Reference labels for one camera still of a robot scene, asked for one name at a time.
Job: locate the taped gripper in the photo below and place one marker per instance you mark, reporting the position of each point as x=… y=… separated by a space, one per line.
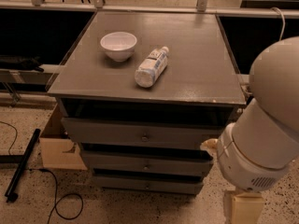
x=241 y=168

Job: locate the grey bottom drawer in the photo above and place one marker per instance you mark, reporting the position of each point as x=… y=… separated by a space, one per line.
x=114 y=182

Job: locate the grey drawer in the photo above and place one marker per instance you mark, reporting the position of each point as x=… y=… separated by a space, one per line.
x=114 y=182
x=133 y=134
x=145 y=164

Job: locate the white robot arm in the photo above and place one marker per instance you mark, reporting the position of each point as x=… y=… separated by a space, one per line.
x=255 y=152

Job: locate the grey middle drawer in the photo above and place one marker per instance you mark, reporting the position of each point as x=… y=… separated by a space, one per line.
x=145 y=164

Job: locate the grey drawer cabinet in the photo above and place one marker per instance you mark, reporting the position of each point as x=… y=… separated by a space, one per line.
x=198 y=88

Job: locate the grey top drawer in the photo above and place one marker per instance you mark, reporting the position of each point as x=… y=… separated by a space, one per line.
x=133 y=134

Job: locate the white plastic bottle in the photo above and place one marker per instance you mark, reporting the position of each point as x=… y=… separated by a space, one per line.
x=150 y=69

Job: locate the cardboard box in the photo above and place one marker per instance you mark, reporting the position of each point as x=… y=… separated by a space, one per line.
x=57 y=150

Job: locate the white ceramic bowl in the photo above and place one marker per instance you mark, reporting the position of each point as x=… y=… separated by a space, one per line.
x=118 y=46

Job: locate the black metal bar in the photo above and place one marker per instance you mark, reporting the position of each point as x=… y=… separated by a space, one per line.
x=10 y=194

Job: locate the metal frame rail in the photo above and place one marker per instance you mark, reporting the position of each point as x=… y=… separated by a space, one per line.
x=50 y=72

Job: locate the black cloth on rail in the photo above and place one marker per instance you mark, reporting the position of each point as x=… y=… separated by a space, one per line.
x=20 y=63

